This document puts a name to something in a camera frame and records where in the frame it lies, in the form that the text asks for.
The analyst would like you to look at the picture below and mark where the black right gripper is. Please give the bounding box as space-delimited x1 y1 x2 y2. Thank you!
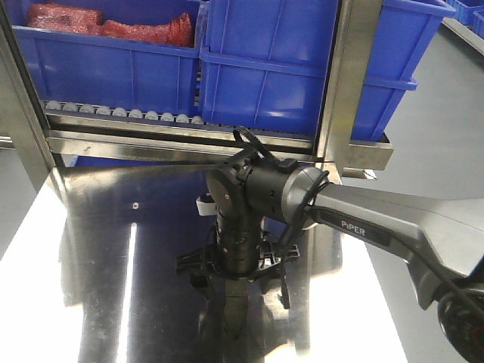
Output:
176 214 299 309

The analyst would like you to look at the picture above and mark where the brake pad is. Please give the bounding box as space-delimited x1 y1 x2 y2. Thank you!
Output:
223 279 249 339

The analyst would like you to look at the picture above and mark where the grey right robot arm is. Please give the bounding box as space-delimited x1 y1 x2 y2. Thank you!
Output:
177 156 483 362

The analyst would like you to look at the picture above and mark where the grey roller conveyor track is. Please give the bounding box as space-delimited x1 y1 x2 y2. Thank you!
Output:
43 100 206 126

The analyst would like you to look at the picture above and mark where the blue bin under table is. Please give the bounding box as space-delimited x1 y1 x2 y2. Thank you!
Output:
66 156 163 167

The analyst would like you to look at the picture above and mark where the right blue plastic bin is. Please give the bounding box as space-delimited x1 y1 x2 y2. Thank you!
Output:
200 1 455 141

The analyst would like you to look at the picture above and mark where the blue plastic bin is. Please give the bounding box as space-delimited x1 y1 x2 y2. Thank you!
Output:
200 1 455 141
4 1 199 115

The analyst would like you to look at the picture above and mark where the left blue plastic bin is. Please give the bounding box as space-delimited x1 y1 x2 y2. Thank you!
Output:
4 1 199 115

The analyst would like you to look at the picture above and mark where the red bubble wrap bag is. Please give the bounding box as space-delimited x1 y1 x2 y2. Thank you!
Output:
26 2 194 48

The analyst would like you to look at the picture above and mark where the blue bins far right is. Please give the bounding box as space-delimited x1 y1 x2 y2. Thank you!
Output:
445 0 483 38

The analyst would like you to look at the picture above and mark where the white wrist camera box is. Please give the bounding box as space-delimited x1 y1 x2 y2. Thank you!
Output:
196 194 217 216

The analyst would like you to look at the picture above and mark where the stainless steel rack frame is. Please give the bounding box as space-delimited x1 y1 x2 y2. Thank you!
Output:
1 1 392 189

